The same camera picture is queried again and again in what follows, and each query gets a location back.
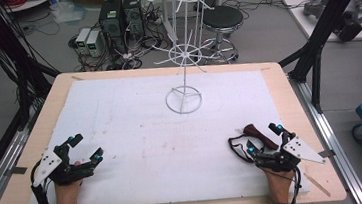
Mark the person's right hand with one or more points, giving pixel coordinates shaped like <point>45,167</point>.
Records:
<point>279,186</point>

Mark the white table mat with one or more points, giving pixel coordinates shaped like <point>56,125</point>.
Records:
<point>157,157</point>

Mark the white floor board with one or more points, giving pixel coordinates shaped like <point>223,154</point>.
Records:
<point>312,29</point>

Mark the black round stool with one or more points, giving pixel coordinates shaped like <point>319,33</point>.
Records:
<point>222,17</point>

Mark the white power supply box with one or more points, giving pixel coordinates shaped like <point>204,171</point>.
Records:
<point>82,41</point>
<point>94,44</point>

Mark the clear plastic bag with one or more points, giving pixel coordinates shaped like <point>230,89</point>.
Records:
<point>68,10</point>

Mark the white round table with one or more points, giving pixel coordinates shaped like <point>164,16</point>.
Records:
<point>37,1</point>

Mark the aluminium rail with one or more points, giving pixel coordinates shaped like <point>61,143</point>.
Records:
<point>333,134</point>
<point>3,159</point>

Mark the person's left hand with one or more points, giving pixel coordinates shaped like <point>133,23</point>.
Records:
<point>66,196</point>

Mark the grey and black machine part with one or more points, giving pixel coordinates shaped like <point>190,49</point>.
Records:
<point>352,22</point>

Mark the grey tape piece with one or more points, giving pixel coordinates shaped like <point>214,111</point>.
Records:
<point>16,170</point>
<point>326,153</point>

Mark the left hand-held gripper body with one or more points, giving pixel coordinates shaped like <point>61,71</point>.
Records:
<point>48,163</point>

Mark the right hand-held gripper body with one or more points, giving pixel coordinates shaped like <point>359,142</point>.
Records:
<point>302,150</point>

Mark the black computer tower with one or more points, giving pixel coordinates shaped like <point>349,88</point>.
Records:
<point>111,21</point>
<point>133,14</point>

